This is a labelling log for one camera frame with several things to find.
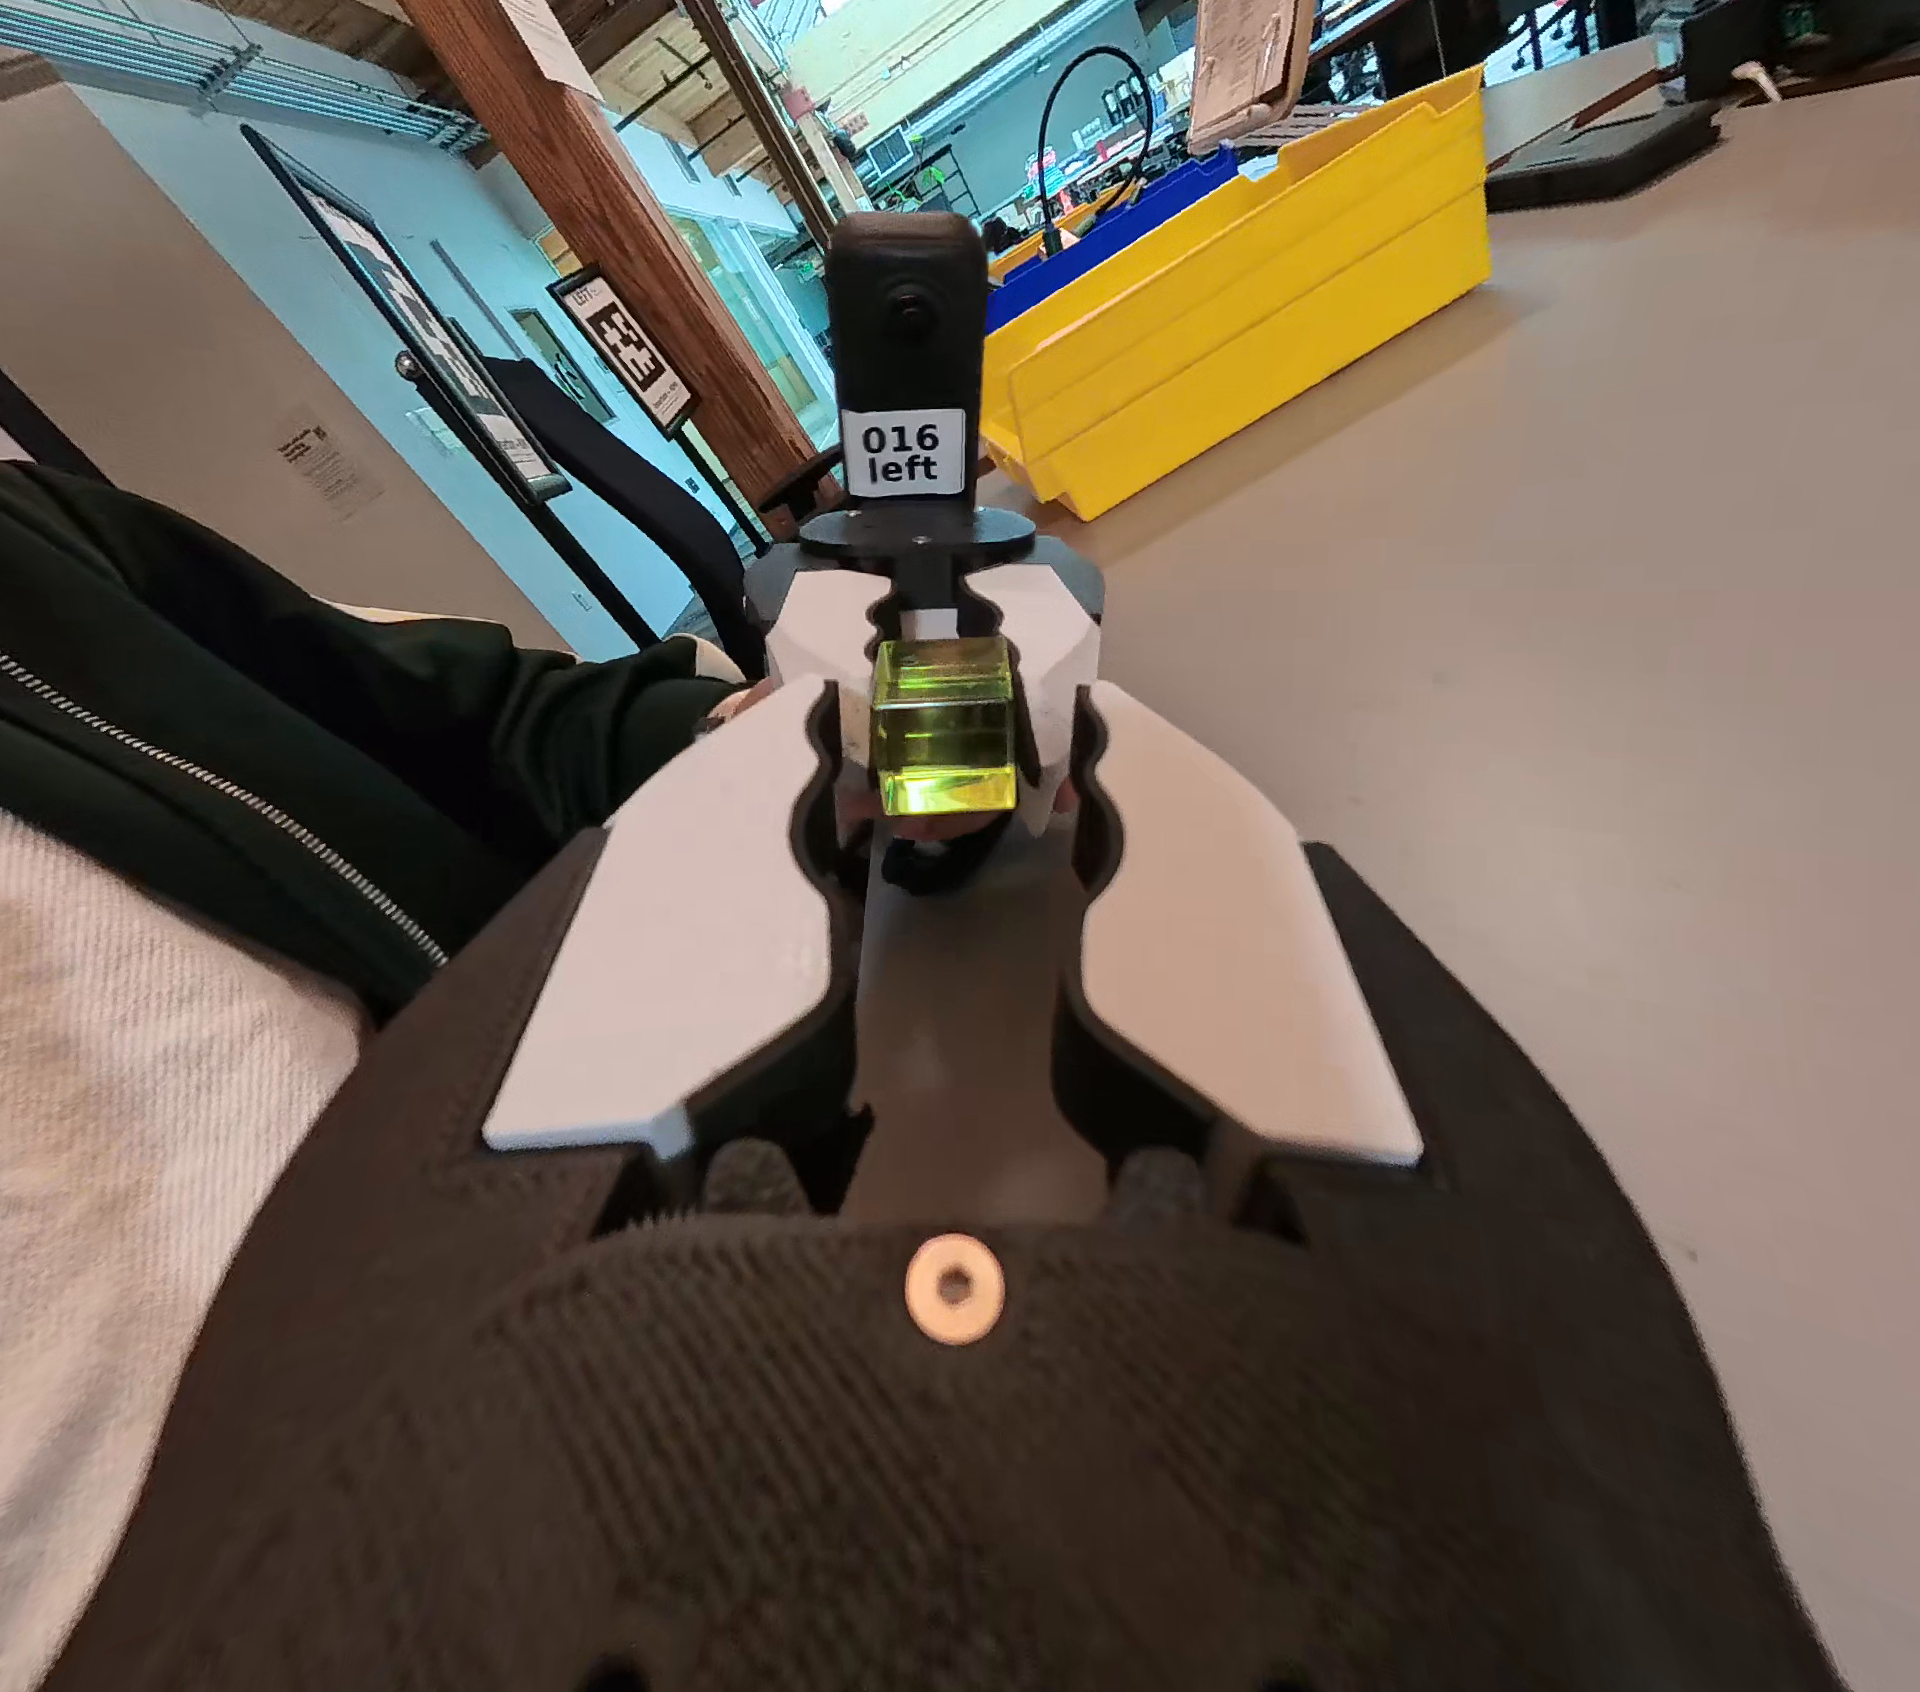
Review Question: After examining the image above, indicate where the black foam pad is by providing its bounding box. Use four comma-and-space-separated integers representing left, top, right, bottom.
1483, 94, 1724, 211

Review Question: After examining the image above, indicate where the framed marker sign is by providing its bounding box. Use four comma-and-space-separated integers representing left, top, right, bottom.
546, 263, 704, 434

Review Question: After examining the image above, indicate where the small wall label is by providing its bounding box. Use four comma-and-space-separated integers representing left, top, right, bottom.
275, 424, 384, 523

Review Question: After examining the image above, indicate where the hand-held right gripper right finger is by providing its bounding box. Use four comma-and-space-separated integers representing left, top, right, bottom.
1049, 677, 1428, 1165

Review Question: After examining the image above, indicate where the black framed glass door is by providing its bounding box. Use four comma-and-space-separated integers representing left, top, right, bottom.
240, 123, 576, 510

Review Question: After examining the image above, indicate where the black office chair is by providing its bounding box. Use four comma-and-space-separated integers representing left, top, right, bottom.
485, 355, 842, 673

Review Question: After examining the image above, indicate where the thin wooden post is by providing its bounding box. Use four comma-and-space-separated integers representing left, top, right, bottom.
659, 0, 842, 253

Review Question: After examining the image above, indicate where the blue plastic bin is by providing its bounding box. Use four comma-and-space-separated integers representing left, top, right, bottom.
981, 146, 1243, 336

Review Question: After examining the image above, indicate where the grey desk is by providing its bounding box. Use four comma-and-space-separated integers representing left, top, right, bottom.
862, 34, 1920, 1692

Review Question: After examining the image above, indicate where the thick wooden post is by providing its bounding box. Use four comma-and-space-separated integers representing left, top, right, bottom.
240, 0, 820, 494

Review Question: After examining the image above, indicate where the white shirt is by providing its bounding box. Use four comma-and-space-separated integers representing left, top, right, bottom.
0, 805, 377, 1679

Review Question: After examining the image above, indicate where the green transparent cube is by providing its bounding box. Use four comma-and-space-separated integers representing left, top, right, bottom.
870, 638, 1043, 820

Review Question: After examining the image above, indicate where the person's left hand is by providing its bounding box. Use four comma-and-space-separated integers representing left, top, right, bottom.
836, 791, 987, 858

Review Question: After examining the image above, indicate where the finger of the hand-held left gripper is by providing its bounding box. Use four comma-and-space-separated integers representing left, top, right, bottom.
764, 569, 889, 772
972, 569, 1111, 841

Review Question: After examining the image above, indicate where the yellow plastic bin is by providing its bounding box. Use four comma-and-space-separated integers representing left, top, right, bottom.
981, 63, 1490, 520

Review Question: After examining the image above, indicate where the person's left forearm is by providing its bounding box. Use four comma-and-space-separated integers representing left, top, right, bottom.
283, 581, 751, 883

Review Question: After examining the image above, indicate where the black cable loop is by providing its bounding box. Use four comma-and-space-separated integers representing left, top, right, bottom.
1037, 45, 1157, 253

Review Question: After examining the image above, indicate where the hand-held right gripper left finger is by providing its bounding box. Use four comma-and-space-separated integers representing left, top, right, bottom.
479, 671, 880, 1164

